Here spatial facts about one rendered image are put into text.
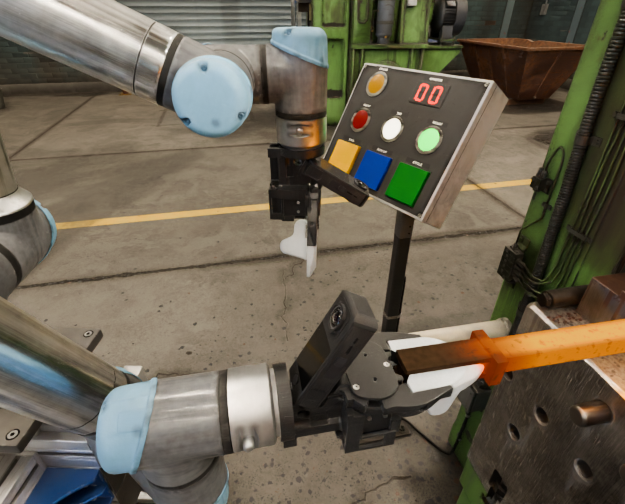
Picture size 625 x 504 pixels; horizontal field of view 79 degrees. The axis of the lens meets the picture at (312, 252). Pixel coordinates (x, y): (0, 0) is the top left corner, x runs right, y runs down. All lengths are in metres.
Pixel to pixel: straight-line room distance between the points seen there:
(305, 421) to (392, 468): 1.11
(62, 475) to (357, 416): 0.55
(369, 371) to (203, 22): 7.91
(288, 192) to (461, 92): 0.40
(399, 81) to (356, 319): 0.69
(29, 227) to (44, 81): 8.08
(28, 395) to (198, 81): 0.32
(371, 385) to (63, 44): 0.42
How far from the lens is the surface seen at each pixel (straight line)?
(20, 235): 0.75
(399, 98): 0.90
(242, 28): 8.15
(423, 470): 1.52
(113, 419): 0.38
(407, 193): 0.79
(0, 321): 0.39
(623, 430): 0.64
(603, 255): 0.87
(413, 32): 5.36
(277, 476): 1.47
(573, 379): 0.67
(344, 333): 0.32
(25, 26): 0.47
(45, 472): 0.82
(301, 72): 0.55
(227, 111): 0.41
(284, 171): 0.60
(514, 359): 0.45
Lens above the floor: 1.31
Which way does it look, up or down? 33 degrees down
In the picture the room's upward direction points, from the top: straight up
